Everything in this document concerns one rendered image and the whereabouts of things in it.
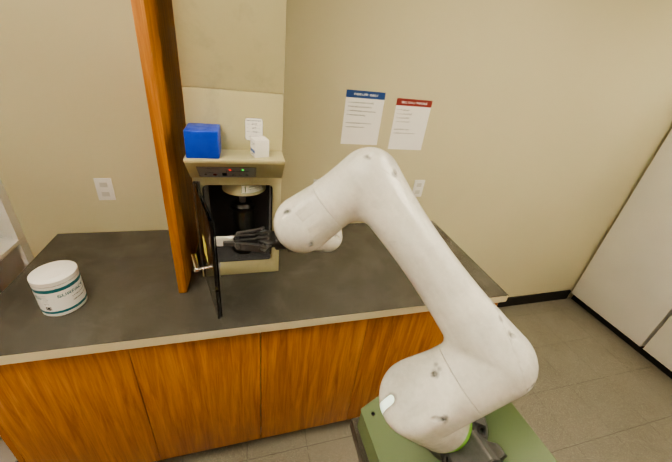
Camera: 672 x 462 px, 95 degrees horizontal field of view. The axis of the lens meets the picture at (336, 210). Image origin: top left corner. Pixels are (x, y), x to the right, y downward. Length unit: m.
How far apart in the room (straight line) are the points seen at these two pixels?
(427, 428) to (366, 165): 0.46
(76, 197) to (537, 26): 2.46
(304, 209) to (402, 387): 0.37
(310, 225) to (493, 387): 0.41
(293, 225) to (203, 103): 0.67
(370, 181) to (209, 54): 0.74
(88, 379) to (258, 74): 1.22
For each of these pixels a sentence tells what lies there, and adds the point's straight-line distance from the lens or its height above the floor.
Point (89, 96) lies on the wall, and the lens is 1.70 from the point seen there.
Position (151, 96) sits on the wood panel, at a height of 1.69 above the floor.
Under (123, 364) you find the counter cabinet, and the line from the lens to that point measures 1.45.
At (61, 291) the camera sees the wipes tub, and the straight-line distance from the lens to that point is 1.42.
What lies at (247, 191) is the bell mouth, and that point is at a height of 1.33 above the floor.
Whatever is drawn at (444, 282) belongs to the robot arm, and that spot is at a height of 1.53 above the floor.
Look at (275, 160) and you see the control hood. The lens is 1.08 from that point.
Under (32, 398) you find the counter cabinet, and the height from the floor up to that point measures 0.68.
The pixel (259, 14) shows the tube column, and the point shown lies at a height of 1.93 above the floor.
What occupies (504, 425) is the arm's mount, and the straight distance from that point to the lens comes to 0.85.
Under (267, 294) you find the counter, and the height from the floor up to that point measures 0.94.
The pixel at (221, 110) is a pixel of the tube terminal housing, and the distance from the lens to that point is 1.15.
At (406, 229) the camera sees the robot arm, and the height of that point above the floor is 1.60.
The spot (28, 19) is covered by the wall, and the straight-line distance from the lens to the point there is 1.73.
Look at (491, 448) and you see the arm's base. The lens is 0.83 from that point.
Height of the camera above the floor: 1.87
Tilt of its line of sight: 27 degrees down
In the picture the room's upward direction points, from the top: 7 degrees clockwise
